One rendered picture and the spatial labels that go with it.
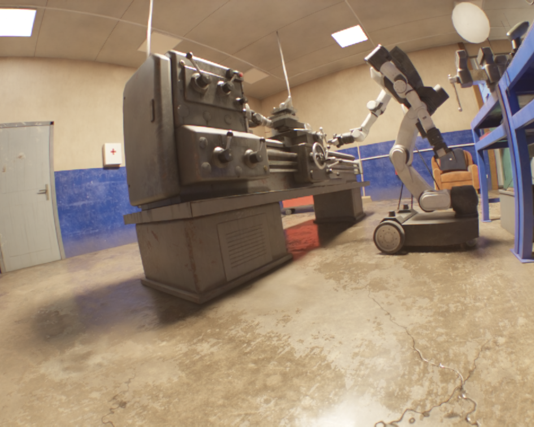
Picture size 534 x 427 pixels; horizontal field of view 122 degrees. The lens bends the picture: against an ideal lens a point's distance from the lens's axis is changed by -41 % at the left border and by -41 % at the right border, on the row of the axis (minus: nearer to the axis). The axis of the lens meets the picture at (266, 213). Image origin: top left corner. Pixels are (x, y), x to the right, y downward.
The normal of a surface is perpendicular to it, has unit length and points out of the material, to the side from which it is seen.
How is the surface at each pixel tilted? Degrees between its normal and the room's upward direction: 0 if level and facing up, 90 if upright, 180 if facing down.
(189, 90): 90
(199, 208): 90
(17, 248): 90
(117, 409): 0
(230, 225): 90
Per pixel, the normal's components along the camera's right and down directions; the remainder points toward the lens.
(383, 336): -0.15, -0.99
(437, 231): -0.73, 0.15
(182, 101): 0.79, -0.07
